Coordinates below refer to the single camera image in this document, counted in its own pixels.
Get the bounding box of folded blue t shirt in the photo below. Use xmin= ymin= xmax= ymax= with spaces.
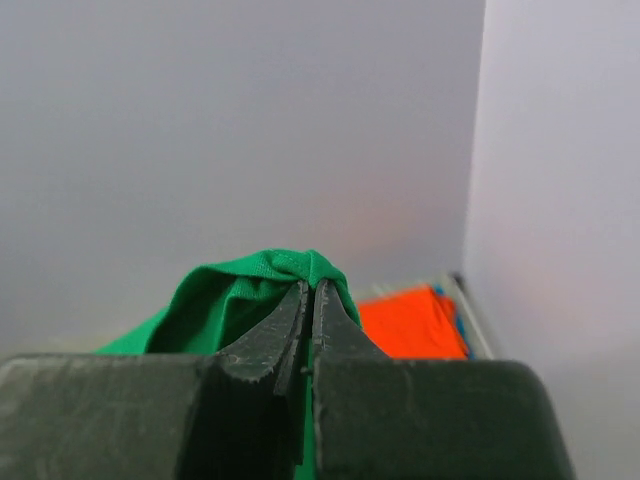
xmin=434 ymin=284 xmax=475 ymax=359

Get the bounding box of folded orange t shirt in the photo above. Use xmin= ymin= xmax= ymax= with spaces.
xmin=358 ymin=285 xmax=470 ymax=360

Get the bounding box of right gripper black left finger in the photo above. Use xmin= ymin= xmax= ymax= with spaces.
xmin=1 ymin=282 xmax=310 ymax=479

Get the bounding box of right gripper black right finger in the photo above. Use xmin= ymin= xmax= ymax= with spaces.
xmin=311 ymin=280 xmax=575 ymax=480

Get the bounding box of green t shirt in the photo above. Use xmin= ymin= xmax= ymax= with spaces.
xmin=92 ymin=248 xmax=362 ymax=480

